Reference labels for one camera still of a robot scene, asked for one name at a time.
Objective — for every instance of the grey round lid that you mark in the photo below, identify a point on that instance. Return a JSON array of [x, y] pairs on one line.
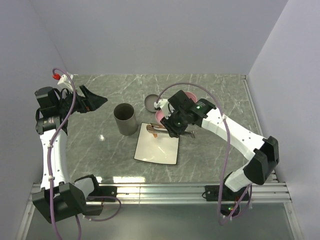
[[149, 103]]

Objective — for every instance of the pink cylindrical container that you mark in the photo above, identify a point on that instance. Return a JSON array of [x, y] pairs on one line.
[[191, 96]]

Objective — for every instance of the white square plate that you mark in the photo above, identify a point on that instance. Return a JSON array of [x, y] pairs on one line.
[[158, 150]]

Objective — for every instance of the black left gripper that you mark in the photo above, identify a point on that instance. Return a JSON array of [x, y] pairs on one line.
[[92, 102]]

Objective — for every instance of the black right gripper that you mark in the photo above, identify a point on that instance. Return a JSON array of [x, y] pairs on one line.
[[174, 132]]

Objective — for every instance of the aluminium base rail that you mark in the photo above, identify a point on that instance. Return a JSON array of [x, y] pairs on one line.
[[191, 193]]

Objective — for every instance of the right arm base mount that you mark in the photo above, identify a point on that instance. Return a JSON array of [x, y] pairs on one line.
[[211, 193]]

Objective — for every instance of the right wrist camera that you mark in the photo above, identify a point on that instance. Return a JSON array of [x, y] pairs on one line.
[[164, 106]]

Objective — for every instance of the grey cylindrical container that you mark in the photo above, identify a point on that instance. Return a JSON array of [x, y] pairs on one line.
[[125, 117]]

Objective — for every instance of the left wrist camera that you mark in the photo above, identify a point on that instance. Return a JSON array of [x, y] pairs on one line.
[[62, 81]]

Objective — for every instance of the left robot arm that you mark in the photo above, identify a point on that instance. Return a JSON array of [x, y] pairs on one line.
[[58, 196]]

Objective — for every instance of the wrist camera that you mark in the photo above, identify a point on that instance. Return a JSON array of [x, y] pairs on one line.
[[62, 81], [164, 106]]

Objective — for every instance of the steel tongs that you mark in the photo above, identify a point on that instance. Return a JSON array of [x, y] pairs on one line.
[[163, 130]]

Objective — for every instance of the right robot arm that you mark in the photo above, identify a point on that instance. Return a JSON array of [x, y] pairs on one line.
[[261, 153]]

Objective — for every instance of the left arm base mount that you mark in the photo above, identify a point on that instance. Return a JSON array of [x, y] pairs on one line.
[[104, 193]]

